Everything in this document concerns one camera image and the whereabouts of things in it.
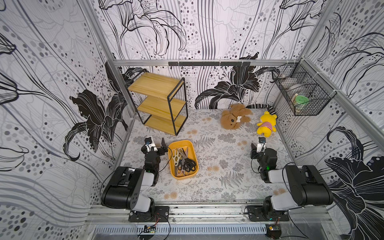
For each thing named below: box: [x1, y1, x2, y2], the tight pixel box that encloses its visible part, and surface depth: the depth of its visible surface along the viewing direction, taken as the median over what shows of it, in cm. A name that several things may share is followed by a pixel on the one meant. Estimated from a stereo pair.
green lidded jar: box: [295, 95, 310, 104], surface depth 81 cm
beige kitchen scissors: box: [171, 149, 182, 172], surface depth 94 cm
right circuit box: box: [265, 224, 282, 240], surface depth 71 cm
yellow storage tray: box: [168, 140, 199, 180], surface depth 90 cm
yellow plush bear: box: [256, 111, 278, 138], surface depth 106 cm
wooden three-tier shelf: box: [128, 72, 189, 136], surface depth 94 cm
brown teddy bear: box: [220, 103, 252, 130], surface depth 107 cm
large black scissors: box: [177, 147, 196, 173], surface depth 88 cm
